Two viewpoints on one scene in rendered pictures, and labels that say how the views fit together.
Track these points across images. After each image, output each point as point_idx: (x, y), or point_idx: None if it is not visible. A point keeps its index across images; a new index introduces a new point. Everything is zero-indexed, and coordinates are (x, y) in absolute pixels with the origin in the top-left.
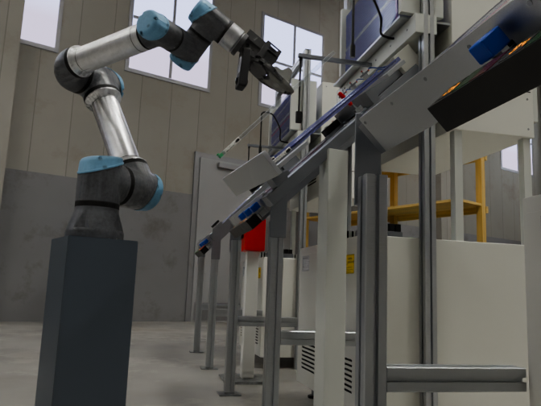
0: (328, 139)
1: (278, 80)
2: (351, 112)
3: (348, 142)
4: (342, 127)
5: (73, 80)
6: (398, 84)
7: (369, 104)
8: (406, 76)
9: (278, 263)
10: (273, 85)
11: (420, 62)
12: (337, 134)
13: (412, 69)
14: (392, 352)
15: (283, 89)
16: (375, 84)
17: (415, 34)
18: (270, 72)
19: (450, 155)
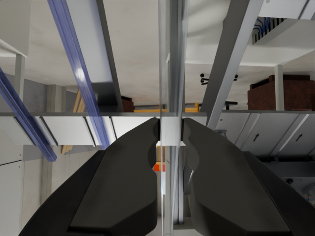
0: (225, 70)
1: (109, 156)
2: (289, 166)
3: (210, 79)
4: (215, 102)
5: None
6: (189, 172)
7: (104, 106)
8: (186, 181)
9: None
10: (205, 159)
11: (178, 193)
12: (86, 21)
13: (185, 188)
14: None
15: (152, 127)
16: (32, 113)
17: (177, 227)
18: (78, 232)
19: (184, 106)
